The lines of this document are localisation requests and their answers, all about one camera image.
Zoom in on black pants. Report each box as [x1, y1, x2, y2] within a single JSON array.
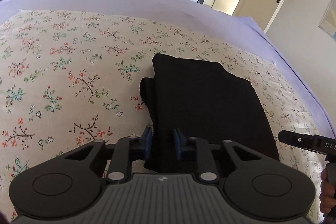
[[139, 53, 280, 172]]

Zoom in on right hand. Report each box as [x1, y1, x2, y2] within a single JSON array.
[[319, 168, 336, 214]]

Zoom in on floral bed cloth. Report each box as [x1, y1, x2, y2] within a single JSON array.
[[1, 11, 318, 220]]

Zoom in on lavender bed sheet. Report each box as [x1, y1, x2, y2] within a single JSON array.
[[1, 0, 335, 138]]

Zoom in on wall map poster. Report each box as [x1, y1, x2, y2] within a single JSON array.
[[318, 0, 336, 41]]

